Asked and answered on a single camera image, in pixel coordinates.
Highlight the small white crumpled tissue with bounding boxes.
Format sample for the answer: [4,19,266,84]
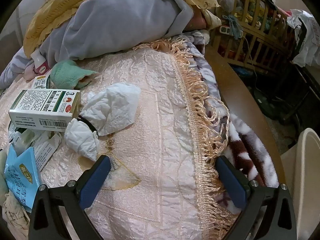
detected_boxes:
[64,118,99,162]

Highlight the black hair tie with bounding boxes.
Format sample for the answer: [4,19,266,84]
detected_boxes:
[77,115,98,132]

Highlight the wooden bed frame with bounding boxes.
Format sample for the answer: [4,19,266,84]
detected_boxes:
[204,45,287,188]

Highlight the white blue tablet box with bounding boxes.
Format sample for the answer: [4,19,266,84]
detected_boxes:
[32,131,62,172]

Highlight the beige crumpled cloth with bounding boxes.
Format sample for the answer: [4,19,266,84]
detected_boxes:
[0,190,32,233]

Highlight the green towel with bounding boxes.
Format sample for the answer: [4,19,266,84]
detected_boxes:
[51,60,98,90]

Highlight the pile of colourful clothes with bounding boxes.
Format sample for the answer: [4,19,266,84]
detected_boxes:
[235,0,288,30]

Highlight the small milk carton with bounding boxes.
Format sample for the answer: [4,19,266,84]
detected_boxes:
[32,75,52,90]

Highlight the blue printed packet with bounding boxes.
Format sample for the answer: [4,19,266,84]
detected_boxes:
[4,146,42,213]

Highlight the teal cloth strip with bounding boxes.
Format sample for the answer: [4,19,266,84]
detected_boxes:
[222,14,240,39]

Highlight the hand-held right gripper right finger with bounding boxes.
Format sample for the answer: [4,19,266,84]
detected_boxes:
[215,155,298,240]

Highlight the green white medicine box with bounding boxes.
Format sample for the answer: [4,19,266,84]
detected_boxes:
[9,89,82,132]

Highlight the pink pillow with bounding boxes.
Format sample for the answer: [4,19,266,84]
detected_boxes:
[186,10,208,30]

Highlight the pink cloth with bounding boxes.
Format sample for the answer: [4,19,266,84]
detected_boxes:
[23,65,36,81]

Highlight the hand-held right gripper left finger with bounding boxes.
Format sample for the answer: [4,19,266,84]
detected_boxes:
[28,155,112,240]

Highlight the pink fringed bedspread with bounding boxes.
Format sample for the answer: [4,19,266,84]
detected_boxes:
[0,36,240,240]

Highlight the white power strip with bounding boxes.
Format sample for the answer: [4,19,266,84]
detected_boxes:
[219,26,243,38]

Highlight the white plastic bag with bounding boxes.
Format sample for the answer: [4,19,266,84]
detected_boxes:
[286,9,320,67]

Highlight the brown white plush blanket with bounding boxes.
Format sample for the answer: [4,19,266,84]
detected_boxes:
[182,29,279,215]

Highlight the pink white bottle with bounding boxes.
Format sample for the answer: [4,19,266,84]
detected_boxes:
[30,49,49,75]

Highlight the wooden crib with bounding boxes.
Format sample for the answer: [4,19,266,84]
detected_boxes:
[202,0,300,68]

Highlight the yellow frilled pillow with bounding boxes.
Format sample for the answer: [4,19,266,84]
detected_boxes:
[23,0,220,58]

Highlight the black pedestal stand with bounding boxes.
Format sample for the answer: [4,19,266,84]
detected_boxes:
[252,17,320,127]

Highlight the grey fleece blanket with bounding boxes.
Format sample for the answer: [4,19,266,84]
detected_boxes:
[37,0,194,64]

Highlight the white bin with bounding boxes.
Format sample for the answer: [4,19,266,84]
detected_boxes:
[280,127,320,240]

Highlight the large white crumpled tissue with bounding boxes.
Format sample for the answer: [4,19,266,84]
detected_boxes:
[79,83,142,136]

